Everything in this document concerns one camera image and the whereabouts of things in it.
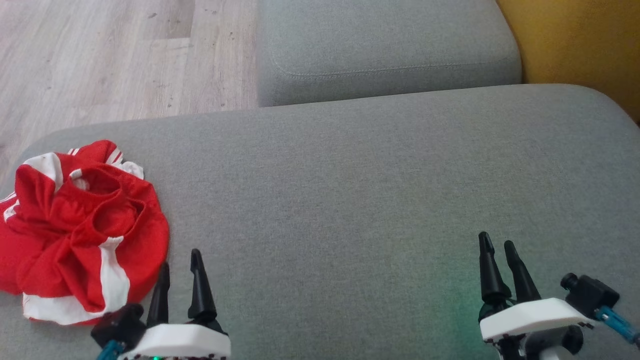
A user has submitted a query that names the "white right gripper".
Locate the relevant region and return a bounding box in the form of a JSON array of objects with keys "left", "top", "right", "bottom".
[{"left": 478, "top": 231, "right": 596, "bottom": 360}]

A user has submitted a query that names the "small grey sofa cushion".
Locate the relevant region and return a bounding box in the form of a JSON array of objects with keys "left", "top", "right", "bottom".
[{"left": 255, "top": 0, "right": 523, "bottom": 108}]

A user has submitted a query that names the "teal right camera cable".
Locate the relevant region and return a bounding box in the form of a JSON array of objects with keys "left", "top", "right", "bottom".
[{"left": 594, "top": 305, "right": 640, "bottom": 347}]

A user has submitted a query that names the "red white sports jersey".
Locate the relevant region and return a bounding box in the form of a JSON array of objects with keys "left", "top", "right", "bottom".
[{"left": 0, "top": 139, "right": 170, "bottom": 326}]

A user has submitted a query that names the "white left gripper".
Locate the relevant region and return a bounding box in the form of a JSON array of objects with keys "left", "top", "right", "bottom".
[{"left": 119, "top": 249, "right": 232, "bottom": 360}]

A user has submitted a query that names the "teal camera cable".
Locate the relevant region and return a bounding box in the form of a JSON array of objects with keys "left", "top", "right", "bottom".
[
  {"left": 594, "top": 305, "right": 640, "bottom": 347},
  {"left": 96, "top": 339, "right": 126, "bottom": 360}
]

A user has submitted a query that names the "large grey sofa seat cushion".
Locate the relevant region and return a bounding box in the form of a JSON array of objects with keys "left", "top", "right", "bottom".
[{"left": 0, "top": 83, "right": 640, "bottom": 360}]

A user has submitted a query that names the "mustard yellow upholstered panel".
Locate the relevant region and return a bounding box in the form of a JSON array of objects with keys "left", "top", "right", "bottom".
[{"left": 495, "top": 0, "right": 640, "bottom": 124}]

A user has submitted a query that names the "teal left camera cable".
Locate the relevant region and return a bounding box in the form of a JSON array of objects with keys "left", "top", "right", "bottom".
[{"left": 96, "top": 339, "right": 126, "bottom": 360}]

